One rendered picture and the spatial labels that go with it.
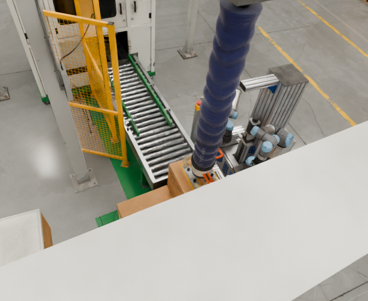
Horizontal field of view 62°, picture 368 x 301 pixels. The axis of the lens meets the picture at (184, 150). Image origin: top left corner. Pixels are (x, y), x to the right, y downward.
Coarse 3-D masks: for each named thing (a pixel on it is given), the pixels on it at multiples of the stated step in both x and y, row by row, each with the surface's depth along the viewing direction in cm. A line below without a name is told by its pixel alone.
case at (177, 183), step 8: (168, 168) 323; (176, 168) 315; (168, 176) 332; (176, 176) 309; (184, 176) 310; (168, 184) 342; (176, 184) 313; (184, 184) 304; (176, 192) 322; (184, 192) 298
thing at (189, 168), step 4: (180, 164) 302; (188, 164) 303; (184, 168) 299; (188, 168) 296; (184, 172) 297; (188, 176) 294; (188, 180) 292; (192, 180) 291; (196, 180) 289; (192, 184) 289; (200, 184) 290; (192, 188) 287; (196, 188) 286
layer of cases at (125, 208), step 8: (152, 192) 340; (160, 192) 341; (168, 192) 342; (128, 200) 332; (136, 200) 333; (144, 200) 333; (152, 200) 334; (160, 200) 335; (120, 208) 325; (128, 208) 326; (136, 208) 326; (144, 208) 327; (120, 216) 333
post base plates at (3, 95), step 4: (184, 48) 593; (192, 48) 603; (180, 52) 597; (184, 52) 600; (192, 52) 602; (184, 56) 590; (188, 56) 592; (192, 56) 595; (196, 56) 599; (0, 88) 482; (4, 88) 493; (0, 92) 486; (4, 92) 488; (0, 96) 481; (4, 96) 481; (8, 96) 484; (0, 100) 478; (4, 100) 481
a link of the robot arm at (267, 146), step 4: (264, 144) 222; (268, 144) 222; (260, 148) 226; (264, 148) 222; (268, 148) 220; (272, 148) 226; (260, 152) 227; (264, 152) 224; (268, 152) 224; (264, 156) 228
